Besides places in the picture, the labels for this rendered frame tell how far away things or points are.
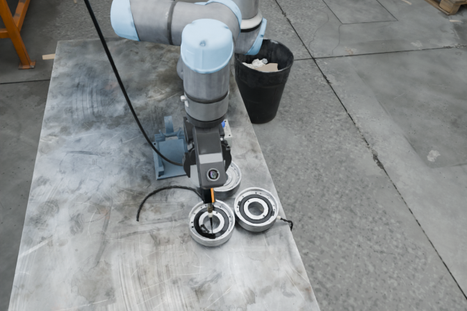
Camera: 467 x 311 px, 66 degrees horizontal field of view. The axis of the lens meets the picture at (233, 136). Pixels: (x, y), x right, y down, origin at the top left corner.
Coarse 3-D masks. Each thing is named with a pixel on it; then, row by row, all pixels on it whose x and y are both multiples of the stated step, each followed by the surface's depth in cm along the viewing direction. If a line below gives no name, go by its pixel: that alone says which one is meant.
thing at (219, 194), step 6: (234, 162) 92; (234, 168) 92; (228, 174) 91; (240, 174) 90; (228, 180) 90; (240, 180) 89; (222, 186) 89; (234, 186) 87; (216, 192) 86; (222, 192) 86; (228, 192) 87; (234, 192) 89
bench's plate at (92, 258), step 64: (64, 64) 122; (128, 64) 124; (64, 128) 102; (128, 128) 103; (64, 192) 87; (128, 192) 89; (192, 192) 90; (64, 256) 77; (128, 256) 78; (192, 256) 78; (256, 256) 79
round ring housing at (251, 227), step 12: (240, 192) 86; (252, 192) 88; (264, 192) 87; (252, 204) 87; (264, 204) 85; (276, 204) 85; (240, 216) 83; (252, 216) 83; (264, 216) 84; (276, 216) 82; (252, 228) 81; (264, 228) 82
